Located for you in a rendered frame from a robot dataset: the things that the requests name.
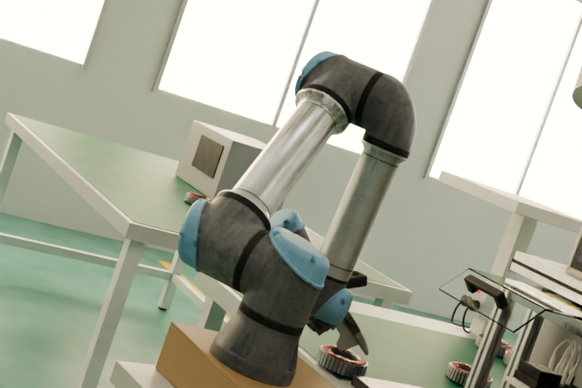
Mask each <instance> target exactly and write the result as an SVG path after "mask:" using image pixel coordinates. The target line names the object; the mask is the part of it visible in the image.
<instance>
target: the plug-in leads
mask: <svg viewBox="0 0 582 388"><path fill-rule="evenodd" d="M566 341H569V343H570V346H569V347H568V348H567V349H566V352H565V353H564V355H563V357H562V359H561V360H560V362H559V363H558V364H557V366H556V368H555V370H554V371H555V372H557V373H558V374H559V375H561V376H562V379H561V380H560V383H559V384H560V385H562V386H563V387H565V386H567V385H570V384H572V383H573V380H574V379H575V377H574V375H575V373H576V371H577V368H578V365H579V361H580V357H581V345H579V347H578V349H576V340H574V341H573V342H571V341H570V340H569V339H566V340H564V341H562V342H561V343H560V344H559V345H558V346H557V347H556V349H555V350H554V352H553V356H552V357H551V359H550V362H549V365H548V368H549V369H551V370H552V369H553V365H554V362H555V354H556V351H557V350H558V348H559V347H560V346H561V345H562V344H563V343H565V342H566ZM573 344H574V349H573ZM568 350H569V351H568ZM570 351H572V356H571V358H570V360H569V362H568V364H567V365H566V362H567V358H568V356H569V354H570ZM567 352H568V353H567ZM578 352H579V359H578V362H577V363H576V365H575V366H574V362H575V360H576V358H577V355H578ZM566 354H567V355H566ZM565 356H566V358H565V360H564V363H563V359H564V357H565ZM573 366H574V367H573Z"/></svg>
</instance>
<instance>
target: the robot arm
mask: <svg viewBox="0 0 582 388"><path fill-rule="evenodd" d="M294 94H295V105H296V109H295V110H294V111H293V112H292V114H291V115H290V116H289V117H288V119H287V120H286V122H285V123H284V124H283V125H282V127H281V128H280V130H279V131H278V132H277V133H276V135H275V136H274V137H273V138H272V139H271V140H270V142H269V143H268V144H267V146H266V147H265V148H264V149H263V151H262V152H261V154H260V155H259V156H258V157H257V159H256V160H255V161H254V163H253V164H252V165H251V166H250V168H249V169H248V170H247V171H246V172H245V173H244V175H243V176H242V178H241V179H240V180H239V181H238V183H237V184H236V186H235V187H234V188H233V189H232V190H224V191H220V192H219V193H218V194H217V195H216V197H215V198H214V199H213V200H212V202H210V201H209V200H208V199H199V200H197V201H196V202H195V203H194V204H193V205H192V206H191V207H190V208H189V210H188V212H187V213H186V215H185V217H184V221H183V222H182V225H181V228H180V231H179V235H178V255H179V257H180V259H181V260H182V262H184V263H186V264H187V265H189V266H191V267H192V268H194V269H195V270H196V271H197V272H198V273H200V272H201V273H203V274H205V275H208V276H209V277H211V278H213V279H215V280H217V281H219V282H221V283H222V284H224V285H226V286H228V287H230V288H233V289H235V290H236V291H238V292H240V293H241V294H243V298H242V301H241V303H240V305H239V308H238V309H237V311H236V313H235V314H234V315H233V316H232V317H231V318H230V320H229V321H228V322H227V323H226V324H225V325H224V327H223V328H222V329H221V330H220V331H219V332H218V334H217V335H216V336H215V338H214V339H213V341H212V344H211V346H210V352H211V354H212V355H213V356H214V357H215V358H216V359H217V360H219V361H220V362H221V363H223V364H224V365H226V366H228V367H229V368H230V369H232V370H233V371H235V372H238V373H240V374H242V375H243V376H245V377H248V378H252V379H254V380H256V381H259V382H262V383H264V384H267V385H274V386H289V385H291V383H292V381H293V378H294V375H295V373H296V366H297V357H298V348H299V340H300V336H301V334H302V331H303V329H304V327H305V325H306V324H307V326H308V327H309V328H310V329H311V330H312V331H314V332H316V333H317V334H318V335H319V336H320V335H321V334H323V333H324V332H327V331H328V330H330V329H332V330H334V329H335V327H336V328H337V330H338V332H339V339H338V341H337V343H336V346H337V347H338V349H339V350H341V351H345V350H347V349H349V348H352V347H354V346H360V348H361V350H362V351H363V352H364V354H365V355H366V356H367V355H368V354H369V352H368V345H367V343H366V341H365V338H364V336H363V334H362V332H361V331H360V329H359V326H358V325H357V323H356V321H355V320H354V318H353V317H352V315H351V314H350V313H349V309H350V307H351V305H352V299H353V295H352V292H351V291H349V290H348V289H349V288H360V287H365V286H366V285H367V275H365V274H363V273H362V272H360V271H359V270H357V269H354V267H355V265H356V263H357V261H358V259H359V256H360V253H361V251H362V249H363V248H364V245H365V242H366V239H367V237H368V236H369V233H370V231H371V229H372V226H373V224H374V222H375V219H376V217H377V215H378V212H379V210H380V208H381V205H382V203H383V202H384V199H385V196H386V193H387V191H388V190H389V188H390V185H391V182H392V180H393V178H394V176H395V174H396V171H397V169H398V166H399V164H400V163H402V162H404V161H406V160H407V159H408V157H409V155H410V153H411V149H412V147H413V144H414V140H415V136H416V125H417V121H416V112H415V107H414V104H413V101H412V98H411V95H410V93H409V91H408V90H407V88H406V87H405V85H404V84H403V83H402V82H401V81H400V80H399V79H397V78H396V77H394V76H392V75H390V74H386V73H383V72H381V71H379V70H377V69H375V68H371V67H369V66H366V65H365V64H362V63H360V62H358V61H355V60H352V59H350V58H348V57H347V56H345V55H342V54H336V53H334V52H332V51H322V52H319V53H318V54H316V55H314V56H313V57H312V58H311V59H310V60H309V61H308V62H307V63H306V65H305V66H304V67H303V69H302V70H301V74H300V75H299V76H298V78H297V81H296V83H295V88H294ZM350 124H352V125H354V126H357V127H360V128H362V129H364V130H365V133H364V135H363V137H362V140H361V142H362V145H363V148H364V149H363V151H362V153H361V155H360V157H359V161H358V163H357V164H356V167H355V169H354V171H353V174H352V176H351V179H350V181H349V183H348V186H347V187H346V191H345V193H344V195H343V198H342V199H341V201H340V204H339V207H338V209H337V211H336V213H335V216H334V218H333V221H332V223H331V225H330V228H329V230H328V232H327V235H326V237H325V240H324V242H323V243H322V246H321V248H320V249H318V248H317V247H315V246H314V244H313V242H312V240H311V238H310V235H309V234H308V232H307V229H306V225H305V224H304V223H303V222H302V220H301V218H300V216H299V215H298V213H297V212H296V211H295V210H291V209H288V210H286V209H285V210H279V211H277V212H275V211H276V210H277V209H278V207H279V206H280V205H281V203H282V202H283V200H284V199H285V198H286V196H287V195H288V193H289V192H290V191H291V190H292V189H293V188H294V186H295V184H296V183H297V182H298V180H299V179H300V178H301V176H302V175H303V173H304V172H305V171H306V169H307V168H308V167H309V166H310V165H311V163H312V162H313V160H314V159H315V157H316V156H317V155H318V153H319V152H320V150H321V149H322V148H323V146H324V145H325V144H326V142H327V141H328V140H329V139H330V138H331V136H332V135H339V134H342V133H343V132H344V131H345V130H346V129H347V128H348V126H349V125H350Z"/></svg>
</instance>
